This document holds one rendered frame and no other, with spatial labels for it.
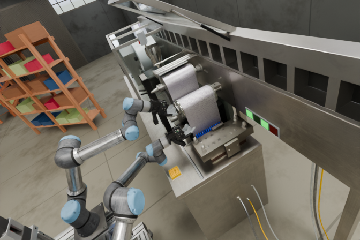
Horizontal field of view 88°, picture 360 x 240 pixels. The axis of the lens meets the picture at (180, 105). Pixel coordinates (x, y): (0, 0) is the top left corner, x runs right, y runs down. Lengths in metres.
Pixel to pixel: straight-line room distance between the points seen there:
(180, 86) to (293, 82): 0.82
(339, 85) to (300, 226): 1.57
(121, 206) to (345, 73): 1.01
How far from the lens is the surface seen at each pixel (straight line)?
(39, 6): 10.16
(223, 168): 1.30
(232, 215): 1.82
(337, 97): 0.76
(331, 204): 2.25
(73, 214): 1.46
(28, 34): 3.79
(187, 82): 1.42
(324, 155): 0.95
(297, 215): 2.16
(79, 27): 10.19
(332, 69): 0.71
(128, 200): 1.03
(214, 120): 1.38
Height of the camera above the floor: 1.96
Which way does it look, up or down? 33 degrees down
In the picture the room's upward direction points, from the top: 22 degrees counter-clockwise
